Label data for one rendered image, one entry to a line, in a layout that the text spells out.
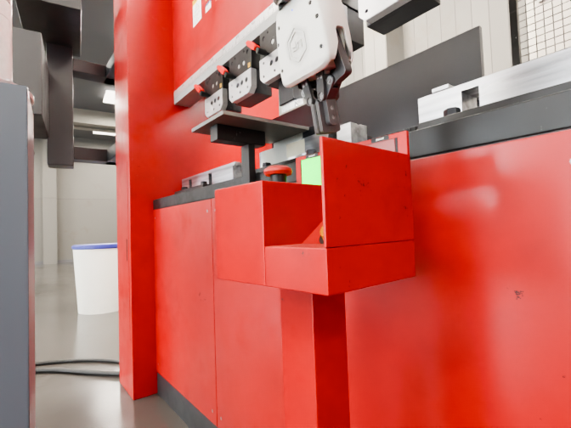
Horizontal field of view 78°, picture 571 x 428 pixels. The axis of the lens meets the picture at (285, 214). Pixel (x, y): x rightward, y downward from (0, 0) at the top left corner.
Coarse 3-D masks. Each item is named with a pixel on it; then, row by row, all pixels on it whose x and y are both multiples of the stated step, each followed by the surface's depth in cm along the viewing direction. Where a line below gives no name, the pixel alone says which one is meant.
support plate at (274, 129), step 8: (224, 112) 81; (232, 112) 82; (208, 120) 87; (216, 120) 85; (224, 120) 85; (232, 120) 86; (240, 120) 86; (248, 120) 86; (256, 120) 86; (264, 120) 88; (272, 120) 89; (192, 128) 95; (200, 128) 92; (208, 128) 92; (248, 128) 93; (256, 128) 94; (264, 128) 94; (272, 128) 94; (280, 128) 94; (288, 128) 95; (296, 128) 95; (304, 128) 96; (272, 136) 102; (280, 136) 102; (288, 136) 103
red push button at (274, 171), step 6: (270, 168) 47; (276, 168) 47; (282, 168) 47; (288, 168) 47; (264, 174) 49; (270, 174) 48; (276, 174) 48; (282, 174) 48; (288, 174) 49; (270, 180) 48; (276, 180) 48; (282, 180) 48
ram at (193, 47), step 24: (192, 0) 153; (240, 0) 121; (264, 0) 110; (192, 24) 154; (216, 24) 136; (240, 24) 121; (264, 24) 110; (192, 48) 154; (216, 48) 136; (240, 48) 121; (192, 72) 154; (192, 96) 161
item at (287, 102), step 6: (282, 84) 108; (282, 90) 108; (288, 90) 105; (282, 96) 108; (288, 96) 105; (282, 102) 108; (288, 102) 106; (294, 102) 105; (300, 102) 102; (282, 108) 109; (288, 108) 107
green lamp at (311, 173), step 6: (318, 156) 54; (306, 162) 56; (312, 162) 55; (318, 162) 54; (306, 168) 56; (312, 168) 55; (318, 168) 54; (306, 174) 56; (312, 174) 55; (318, 174) 54; (306, 180) 56; (312, 180) 55; (318, 180) 54
